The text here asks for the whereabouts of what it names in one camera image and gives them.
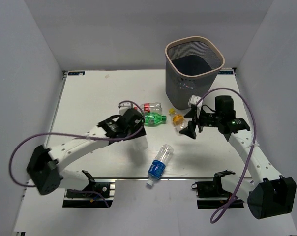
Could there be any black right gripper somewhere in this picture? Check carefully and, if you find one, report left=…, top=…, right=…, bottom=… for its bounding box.
left=179, top=107, right=222, bottom=139

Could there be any clear bottle yellow label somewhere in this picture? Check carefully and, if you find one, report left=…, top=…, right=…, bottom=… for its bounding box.
left=169, top=109, right=188, bottom=132

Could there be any clear bottle blue white label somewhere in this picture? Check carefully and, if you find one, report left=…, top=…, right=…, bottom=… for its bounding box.
left=132, top=136, right=149, bottom=151

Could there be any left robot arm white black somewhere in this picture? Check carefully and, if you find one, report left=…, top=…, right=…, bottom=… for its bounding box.
left=27, top=108, right=146, bottom=196

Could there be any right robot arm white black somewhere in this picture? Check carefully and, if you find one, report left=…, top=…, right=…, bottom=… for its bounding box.
left=180, top=95, right=297, bottom=219

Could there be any grey mesh waste bin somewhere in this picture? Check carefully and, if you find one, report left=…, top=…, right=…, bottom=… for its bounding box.
left=165, top=36, right=225, bottom=110

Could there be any green bottle in pile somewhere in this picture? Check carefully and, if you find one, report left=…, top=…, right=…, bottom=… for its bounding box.
left=145, top=112, right=167, bottom=126

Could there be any clear bottle red cap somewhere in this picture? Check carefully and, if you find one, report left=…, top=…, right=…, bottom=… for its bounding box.
left=140, top=102, right=162, bottom=115

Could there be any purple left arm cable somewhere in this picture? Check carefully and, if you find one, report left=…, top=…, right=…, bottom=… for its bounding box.
left=8, top=100, right=146, bottom=208

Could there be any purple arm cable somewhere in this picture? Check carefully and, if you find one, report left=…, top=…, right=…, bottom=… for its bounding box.
left=199, top=88, right=259, bottom=224
left=8, top=100, right=146, bottom=208

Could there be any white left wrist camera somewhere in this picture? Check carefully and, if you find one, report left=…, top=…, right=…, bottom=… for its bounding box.
left=118, top=102, right=133, bottom=115

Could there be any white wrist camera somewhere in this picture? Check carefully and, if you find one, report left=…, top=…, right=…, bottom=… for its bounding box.
left=188, top=95, right=203, bottom=109
left=118, top=102, right=133, bottom=115

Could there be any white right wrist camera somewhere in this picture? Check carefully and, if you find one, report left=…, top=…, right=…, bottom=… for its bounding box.
left=188, top=95, right=203, bottom=109

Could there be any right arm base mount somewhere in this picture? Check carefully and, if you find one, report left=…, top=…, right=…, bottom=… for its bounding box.
left=191, top=181, right=232, bottom=209

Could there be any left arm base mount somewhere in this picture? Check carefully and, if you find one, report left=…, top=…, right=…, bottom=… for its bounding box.
left=62, top=179, right=115, bottom=209

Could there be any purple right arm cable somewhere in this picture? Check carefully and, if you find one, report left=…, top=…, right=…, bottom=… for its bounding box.
left=199, top=88, right=259, bottom=224

